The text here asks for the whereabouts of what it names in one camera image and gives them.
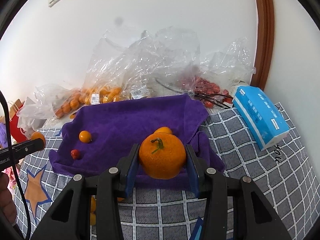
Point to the mandarin with green stem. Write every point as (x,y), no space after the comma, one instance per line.
(162,156)

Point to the large front mandarin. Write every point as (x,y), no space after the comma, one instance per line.
(39,136)

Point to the purple towel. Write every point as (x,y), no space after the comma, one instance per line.
(115,127)

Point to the small orange kumquat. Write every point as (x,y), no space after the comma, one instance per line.
(166,130)

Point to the red paper bag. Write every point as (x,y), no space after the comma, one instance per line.
(18,133)

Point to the greenish kumquat front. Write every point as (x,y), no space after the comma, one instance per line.
(92,219)

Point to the clear crumpled plastic bags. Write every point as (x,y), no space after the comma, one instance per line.
(177,55)

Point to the oval orange kumquat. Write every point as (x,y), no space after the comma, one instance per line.
(93,205)

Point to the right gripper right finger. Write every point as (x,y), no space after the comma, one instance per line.
(195,171)

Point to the bag of small oranges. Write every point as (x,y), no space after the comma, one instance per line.
(120,67)

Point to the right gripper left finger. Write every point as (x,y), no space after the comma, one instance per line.
(128,167)

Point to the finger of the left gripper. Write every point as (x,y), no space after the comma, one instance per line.
(21,150)

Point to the person's left hand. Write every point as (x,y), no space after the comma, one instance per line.
(6,202)

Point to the bag of mandarins left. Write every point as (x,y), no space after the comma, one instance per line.
(55,101)

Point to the brown wooden door frame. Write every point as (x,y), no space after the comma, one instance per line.
(265,42)

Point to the blue tissue pack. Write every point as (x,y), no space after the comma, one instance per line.
(262,117)

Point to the small red fruit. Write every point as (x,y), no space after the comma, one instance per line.
(75,154)

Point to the bag of red fruits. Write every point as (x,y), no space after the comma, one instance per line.
(208,93)

